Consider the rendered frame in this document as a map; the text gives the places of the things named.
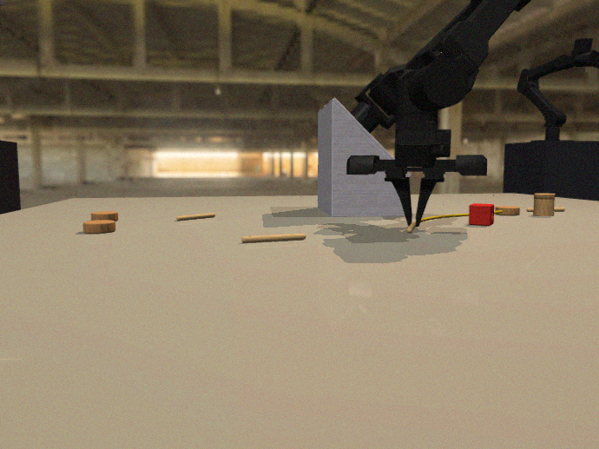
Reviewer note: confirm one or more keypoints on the brown wooden disc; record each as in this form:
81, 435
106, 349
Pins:
99, 227
104, 215

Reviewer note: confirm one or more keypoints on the round flat wooden disc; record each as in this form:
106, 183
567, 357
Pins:
508, 210

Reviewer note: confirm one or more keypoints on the wooden cylinder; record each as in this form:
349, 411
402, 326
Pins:
544, 204

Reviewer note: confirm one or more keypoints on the red wooden block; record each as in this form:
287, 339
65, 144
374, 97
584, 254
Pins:
481, 214

